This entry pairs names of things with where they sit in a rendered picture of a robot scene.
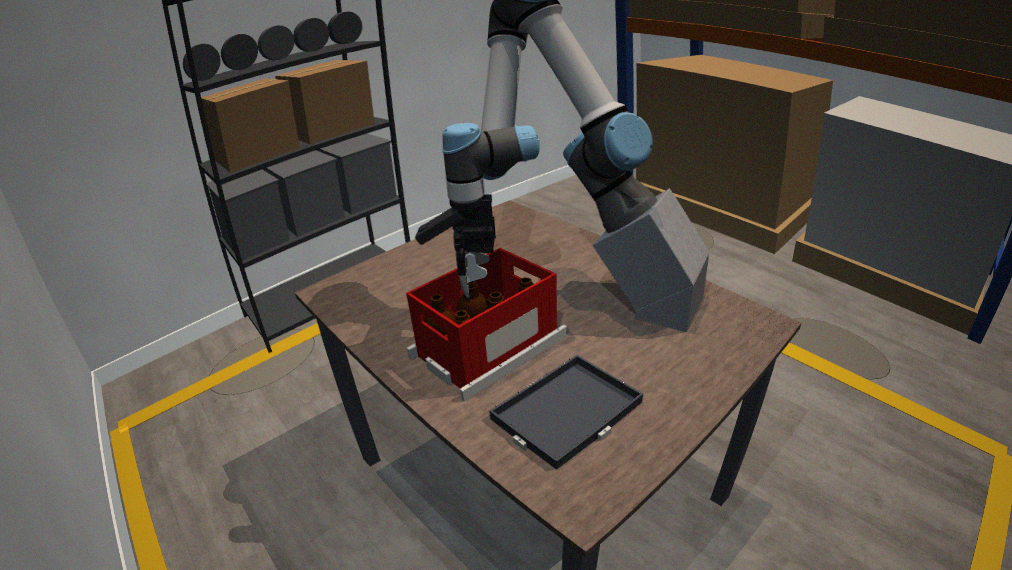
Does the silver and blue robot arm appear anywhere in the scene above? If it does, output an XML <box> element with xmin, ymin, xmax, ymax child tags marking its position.
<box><xmin>442</xmin><ymin>0</ymin><xmax>657</xmax><ymax>233</ymax></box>

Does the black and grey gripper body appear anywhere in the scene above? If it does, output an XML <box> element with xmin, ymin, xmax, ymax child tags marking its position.
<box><xmin>449</xmin><ymin>194</ymin><xmax>496</xmax><ymax>253</ymax></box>

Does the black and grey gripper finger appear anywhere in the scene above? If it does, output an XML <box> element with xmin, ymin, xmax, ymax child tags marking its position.
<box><xmin>465</xmin><ymin>251</ymin><xmax>490</xmax><ymax>265</ymax></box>
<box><xmin>455</xmin><ymin>240</ymin><xmax>487</xmax><ymax>298</ymax></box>

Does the red crate with dividers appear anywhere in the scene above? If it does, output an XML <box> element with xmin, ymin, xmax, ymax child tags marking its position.
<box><xmin>406</xmin><ymin>250</ymin><xmax>557</xmax><ymax>389</ymax></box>

